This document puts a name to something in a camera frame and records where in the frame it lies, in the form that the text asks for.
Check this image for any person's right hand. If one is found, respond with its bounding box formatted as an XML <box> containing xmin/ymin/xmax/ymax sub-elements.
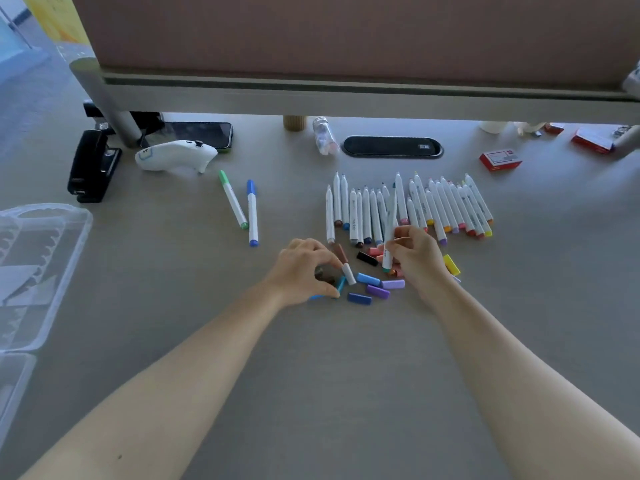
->
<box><xmin>384</xmin><ymin>225</ymin><xmax>454</xmax><ymax>308</ymax></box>

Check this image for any row of white markers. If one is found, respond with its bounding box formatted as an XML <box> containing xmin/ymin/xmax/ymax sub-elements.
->
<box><xmin>325</xmin><ymin>171</ymin><xmax>496</xmax><ymax>247</ymax></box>

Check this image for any pile of coloured marker caps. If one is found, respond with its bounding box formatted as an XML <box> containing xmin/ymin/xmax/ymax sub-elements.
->
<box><xmin>307</xmin><ymin>243</ymin><xmax>462</xmax><ymax>306</ymax></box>

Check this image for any black stapler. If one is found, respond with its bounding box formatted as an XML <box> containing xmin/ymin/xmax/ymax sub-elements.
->
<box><xmin>67</xmin><ymin>129</ymin><xmax>123</xmax><ymax>204</ymax></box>

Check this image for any black smartphone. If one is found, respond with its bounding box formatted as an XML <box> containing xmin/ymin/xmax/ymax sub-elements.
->
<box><xmin>141</xmin><ymin>122</ymin><xmax>235</xmax><ymax>154</ymax></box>

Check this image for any red and white small box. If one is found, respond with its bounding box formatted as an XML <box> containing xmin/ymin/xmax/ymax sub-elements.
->
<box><xmin>479</xmin><ymin>148</ymin><xmax>524</xmax><ymax>173</ymax></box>

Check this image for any person's left hand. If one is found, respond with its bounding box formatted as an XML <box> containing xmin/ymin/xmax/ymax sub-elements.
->
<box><xmin>265</xmin><ymin>238</ymin><xmax>346</xmax><ymax>308</ymax></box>

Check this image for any person's left forearm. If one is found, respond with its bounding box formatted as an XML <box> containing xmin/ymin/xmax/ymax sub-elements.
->
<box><xmin>20</xmin><ymin>281</ymin><xmax>289</xmax><ymax>480</ymax></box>

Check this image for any red flat box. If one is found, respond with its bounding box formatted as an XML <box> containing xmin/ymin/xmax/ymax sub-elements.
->
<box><xmin>571</xmin><ymin>127</ymin><xmax>615</xmax><ymax>155</ymax></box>

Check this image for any clear plastic marker case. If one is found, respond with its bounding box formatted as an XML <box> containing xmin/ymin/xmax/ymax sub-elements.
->
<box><xmin>0</xmin><ymin>203</ymin><xmax>94</xmax><ymax>353</ymax></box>

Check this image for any grey partition post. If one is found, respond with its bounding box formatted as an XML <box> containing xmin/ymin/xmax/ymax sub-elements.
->
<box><xmin>69</xmin><ymin>58</ymin><xmax>144</xmax><ymax>148</ymax></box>

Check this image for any clear plastic case lid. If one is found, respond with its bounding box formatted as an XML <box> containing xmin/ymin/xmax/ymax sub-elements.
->
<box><xmin>0</xmin><ymin>352</ymin><xmax>38</xmax><ymax>446</ymax></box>

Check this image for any blue capped white marker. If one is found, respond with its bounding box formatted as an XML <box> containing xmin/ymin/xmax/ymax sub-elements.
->
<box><xmin>245</xmin><ymin>179</ymin><xmax>260</xmax><ymax>247</ymax></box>

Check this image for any brown desk partition panel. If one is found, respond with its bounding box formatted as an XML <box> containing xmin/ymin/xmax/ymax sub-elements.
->
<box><xmin>70</xmin><ymin>0</ymin><xmax>640</xmax><ymax>91</ymax></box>

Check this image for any yellow board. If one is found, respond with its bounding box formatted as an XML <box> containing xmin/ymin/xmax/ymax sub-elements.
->
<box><xmin>20</xmin><ymin>0</ymin><xmax>92</xmax><ymax>45</ymax></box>

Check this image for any green capped white marker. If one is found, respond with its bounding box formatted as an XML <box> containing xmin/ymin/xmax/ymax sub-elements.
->
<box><xmin>218</xmin><ymin>170</ymin><xmax>250</xmax><ymax>231</ymax></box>

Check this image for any person's right forearm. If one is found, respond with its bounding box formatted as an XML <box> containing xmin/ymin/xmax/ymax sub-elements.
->
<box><xmin>424</xmin><ymin>279</ymin><xmax>640</xmax><ymax>480</ymax></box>

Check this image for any black desk clamp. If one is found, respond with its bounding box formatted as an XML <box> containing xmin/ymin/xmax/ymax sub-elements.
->
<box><xmin>82</xmin><ymin>100</ymin><xmax>166</xmax><ymax>141</ymax></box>

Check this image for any white handheld controller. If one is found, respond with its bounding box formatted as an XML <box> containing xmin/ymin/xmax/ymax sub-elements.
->
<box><xmin>134</xmin><ymin>140</ymin><xmax>219</xmax><ymax>174</ymax></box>

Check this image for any grey partition rail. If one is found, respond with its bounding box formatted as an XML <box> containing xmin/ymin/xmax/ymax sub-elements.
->
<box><xmin>99</xmin><ymin>67</ymin><xmax>640</xmax><ymax>127</ymax></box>

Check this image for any white marker pen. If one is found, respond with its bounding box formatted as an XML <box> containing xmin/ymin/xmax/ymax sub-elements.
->
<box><xmin>382</xmin><ymin>187</ymin><xmax>400</xmax><ymax>272</ymax></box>

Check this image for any small clear bottle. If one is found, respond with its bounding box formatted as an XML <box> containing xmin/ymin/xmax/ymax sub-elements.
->
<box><xmin>312</xmin><ymin>116</ymin><xmax>340</xmax><ymax>156</ymax></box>

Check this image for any black oval cable grommet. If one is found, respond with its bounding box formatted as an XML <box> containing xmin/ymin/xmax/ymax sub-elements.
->
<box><xmin>341</xmin><ymin>136</ymin><xmax>445</xmax><ymax>159</ymax></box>

